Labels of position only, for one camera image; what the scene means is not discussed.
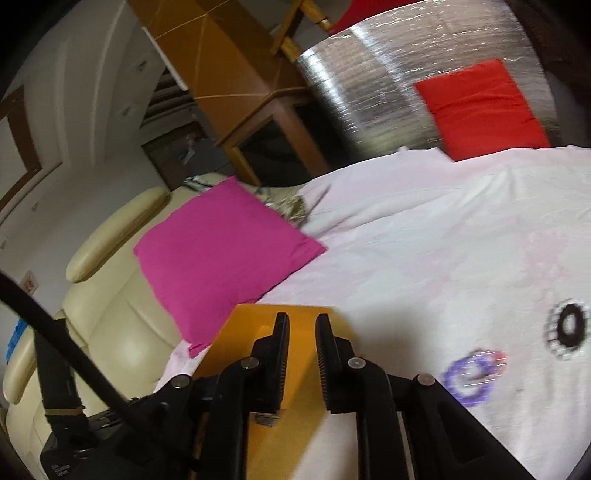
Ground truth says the pink white blanket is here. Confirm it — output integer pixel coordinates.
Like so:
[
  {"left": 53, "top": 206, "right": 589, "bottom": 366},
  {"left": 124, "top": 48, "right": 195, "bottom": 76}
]
[{"left": 154, "top": 144, "right": 591, "bottom": 480}]

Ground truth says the red pillow on bed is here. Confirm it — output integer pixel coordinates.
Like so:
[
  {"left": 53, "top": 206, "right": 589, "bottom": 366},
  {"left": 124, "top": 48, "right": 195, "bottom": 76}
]
[{"left": 415, "top": 59, "right": 551, "bottom": 162}]

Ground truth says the wooden cabinet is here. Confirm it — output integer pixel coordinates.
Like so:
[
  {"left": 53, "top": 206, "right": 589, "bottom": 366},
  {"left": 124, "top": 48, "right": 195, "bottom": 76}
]
[{"left": 130, "top": 1, "right": 329, "bottom": 185}]

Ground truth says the black scrunchie hair tie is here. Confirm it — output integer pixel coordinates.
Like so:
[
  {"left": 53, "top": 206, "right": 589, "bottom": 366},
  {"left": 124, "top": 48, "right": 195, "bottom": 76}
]
[{"left": 557, "top": 306, "right": 588, "bottom": 348}]

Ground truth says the magenta pillow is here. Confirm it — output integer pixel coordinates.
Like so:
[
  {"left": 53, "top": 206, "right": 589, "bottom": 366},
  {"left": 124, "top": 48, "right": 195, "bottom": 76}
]
[{"left": 133, "top": 177, "right": 327, "bottom": 358}]

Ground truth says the floral patterned cushion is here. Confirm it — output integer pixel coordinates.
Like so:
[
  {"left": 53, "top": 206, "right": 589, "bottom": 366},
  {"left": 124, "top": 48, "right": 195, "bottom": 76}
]
[{"left": 254, "top": 185, "right": 324, "bottom": 228}]

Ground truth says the silver foil insulation panel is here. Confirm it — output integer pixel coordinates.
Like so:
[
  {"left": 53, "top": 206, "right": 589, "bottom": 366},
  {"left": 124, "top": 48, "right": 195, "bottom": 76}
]
[{"left": 294, "top": 0, "right": 562, "bottom": 160}]

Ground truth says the large red cushion behind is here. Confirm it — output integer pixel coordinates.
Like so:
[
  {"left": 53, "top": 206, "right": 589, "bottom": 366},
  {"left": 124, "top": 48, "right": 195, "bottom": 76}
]
[{"left": 329, "top": 0, "right": 418, "bottom": 34}]

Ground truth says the beige leather sofa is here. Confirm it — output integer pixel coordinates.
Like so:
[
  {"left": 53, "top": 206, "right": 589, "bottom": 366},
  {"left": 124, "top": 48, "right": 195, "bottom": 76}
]
[{"left": 2, "top": 172, "right": 233, "bottom": 480}]

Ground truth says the white bead bracelet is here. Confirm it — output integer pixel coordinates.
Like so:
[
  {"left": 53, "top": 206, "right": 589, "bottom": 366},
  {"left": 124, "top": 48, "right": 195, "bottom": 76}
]
[{"left": 545, "top": 298, "right": 591, "bottom": 361}]

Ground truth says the orange cardboard box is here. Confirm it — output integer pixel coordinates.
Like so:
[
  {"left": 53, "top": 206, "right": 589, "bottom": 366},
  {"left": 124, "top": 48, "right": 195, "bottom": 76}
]
[{"left": 193, "top": 304, "right": 356, "bottom": 479}]

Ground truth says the wooden stair railing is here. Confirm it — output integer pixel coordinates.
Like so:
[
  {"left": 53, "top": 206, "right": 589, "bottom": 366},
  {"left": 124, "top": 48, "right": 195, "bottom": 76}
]
[{"left": 270, "top": 0, "right": 334, "bottom": 64}]

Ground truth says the purple bead bracelet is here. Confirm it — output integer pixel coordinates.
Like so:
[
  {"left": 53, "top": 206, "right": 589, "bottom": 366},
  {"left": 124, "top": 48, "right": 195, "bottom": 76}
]
[{"left": 443, "top": 349, "right": 498, "bottom": 408}]

